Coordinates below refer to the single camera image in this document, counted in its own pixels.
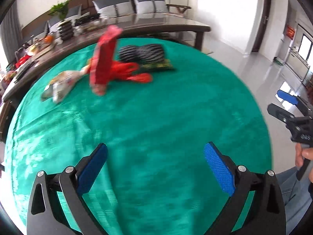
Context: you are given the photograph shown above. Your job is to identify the fruit bowl with orange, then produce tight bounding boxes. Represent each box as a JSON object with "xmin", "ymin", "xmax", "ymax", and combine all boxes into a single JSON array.
[{"xmin": 34, "ymin": 35, "xmax": 58, "ymax": 48}]

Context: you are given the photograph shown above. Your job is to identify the potted green plant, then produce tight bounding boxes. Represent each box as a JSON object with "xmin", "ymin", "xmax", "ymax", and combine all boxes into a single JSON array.
[{"xmin": 47, "ymin": 0, "xmax": 74, "ymax": 41}]

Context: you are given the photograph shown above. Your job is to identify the person's leg in jeans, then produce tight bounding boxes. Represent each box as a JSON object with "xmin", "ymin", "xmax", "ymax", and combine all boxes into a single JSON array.
[{"xmin": 276, "ymin": 162, "xmax": 313, "ymax": 235}]

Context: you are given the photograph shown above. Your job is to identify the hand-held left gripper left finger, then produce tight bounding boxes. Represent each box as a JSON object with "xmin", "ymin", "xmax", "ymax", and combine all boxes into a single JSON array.
[{"xmin": 26, "ymin": 142, "xmax": 109, "ymax": 235}]

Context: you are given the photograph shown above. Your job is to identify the black phone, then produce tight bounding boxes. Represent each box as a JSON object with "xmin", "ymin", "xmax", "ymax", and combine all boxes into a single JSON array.
[{"xmin": 13, "ymin": 63, "xmax": 38, "ymax": 83}]

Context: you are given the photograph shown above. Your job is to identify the green tablecloth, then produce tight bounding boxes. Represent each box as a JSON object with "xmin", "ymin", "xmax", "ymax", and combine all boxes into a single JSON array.
[{"xmin": 4, "ymin": 37, "xmax": 274, "ymax": 235}]

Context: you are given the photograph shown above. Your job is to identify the green snack packet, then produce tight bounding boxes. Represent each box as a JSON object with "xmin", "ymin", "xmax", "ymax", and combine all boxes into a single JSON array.
[{"xmin": 139, "ymin": 58, "xmax": 174, "ymax": 72}]

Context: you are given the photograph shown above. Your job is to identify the red box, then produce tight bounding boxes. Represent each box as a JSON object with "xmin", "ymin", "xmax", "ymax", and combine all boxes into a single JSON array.
[{"xmin": 14, "ymin": 55, "xmax": 31, "ymax": 68}]

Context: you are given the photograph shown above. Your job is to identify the dark brown door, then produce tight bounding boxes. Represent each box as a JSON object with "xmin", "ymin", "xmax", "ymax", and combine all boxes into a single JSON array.
[{"xmin": 251, "ymin": 0, "xmax": 272, "ymax": 52}]

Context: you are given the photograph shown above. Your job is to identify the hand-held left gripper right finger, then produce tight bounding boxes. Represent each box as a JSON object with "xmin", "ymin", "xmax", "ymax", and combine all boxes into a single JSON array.
[{"xmin": 203, "ymin": 141, "xmax": 287, "ymax": 235}]

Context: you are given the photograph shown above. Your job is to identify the person's right hand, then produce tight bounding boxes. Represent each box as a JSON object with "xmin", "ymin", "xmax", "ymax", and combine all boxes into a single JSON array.
[{"xmin": 295, "ymin": 143, "xmax": 313, "ymax": 167}]

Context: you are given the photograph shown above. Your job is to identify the glass dish with dark fruit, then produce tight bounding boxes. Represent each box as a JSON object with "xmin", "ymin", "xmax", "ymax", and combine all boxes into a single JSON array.
[{"xmin": 74, "ymin": 14, "xmax": 108, "ymax": 30}]

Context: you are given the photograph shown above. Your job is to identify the brown glass-top coffee table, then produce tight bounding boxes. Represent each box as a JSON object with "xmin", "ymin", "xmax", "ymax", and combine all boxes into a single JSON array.
[{"xmin": 1, "ymin": 13, "xmax": 212, "ymax": 104}]

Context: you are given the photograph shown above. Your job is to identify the red wall hanging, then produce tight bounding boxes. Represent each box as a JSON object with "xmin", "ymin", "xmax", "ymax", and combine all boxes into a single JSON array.
[{"xmin": 283, "ymin": 24, "xmax": 297, "ymax": 39}]

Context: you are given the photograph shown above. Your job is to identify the red snack wrapper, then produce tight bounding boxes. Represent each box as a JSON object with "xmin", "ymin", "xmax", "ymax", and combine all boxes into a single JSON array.
[{"xmin": 89, "ymin": 25, "xmax": 123, "ymax": 96}]

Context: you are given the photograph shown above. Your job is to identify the grey two-tone cushion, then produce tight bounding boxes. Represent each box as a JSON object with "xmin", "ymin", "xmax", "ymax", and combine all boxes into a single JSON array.
[
  {"xmin": 131, "ymin": 0, "xmax": 170, "ymax": 15},
  {"xmin": 24, "ymin": 21, "xmax": 50, "ymax": 42},
  {"xmin": 47, "ymin": 4, "xmax": 83, "ymax": 28},
  {"xmin": 92, "ymin": 0, "xmax": 137, "ymax": 18}
]

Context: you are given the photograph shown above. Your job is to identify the kitchen counter cabinet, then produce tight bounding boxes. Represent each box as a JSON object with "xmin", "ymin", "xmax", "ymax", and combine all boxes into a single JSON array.
[{"xmin": 288, "ymin": 46, "xmax": 311, "ymax": 79}]

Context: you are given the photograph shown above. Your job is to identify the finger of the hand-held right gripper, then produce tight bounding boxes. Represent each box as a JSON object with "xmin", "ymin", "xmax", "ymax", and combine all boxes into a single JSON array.
[
  {"xmin": 267, "ymin": 103, "xmax": 302, "ymax": 128},
  {"xmin": 277, "ymin": 89, "xmax": 313, "ymax": 116}
]

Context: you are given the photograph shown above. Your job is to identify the red mesh bag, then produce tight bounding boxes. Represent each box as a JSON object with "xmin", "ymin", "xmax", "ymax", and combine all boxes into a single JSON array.
[{"xmin": 110, "ymin": 62, "xmax": 153, "ymax": 83}]

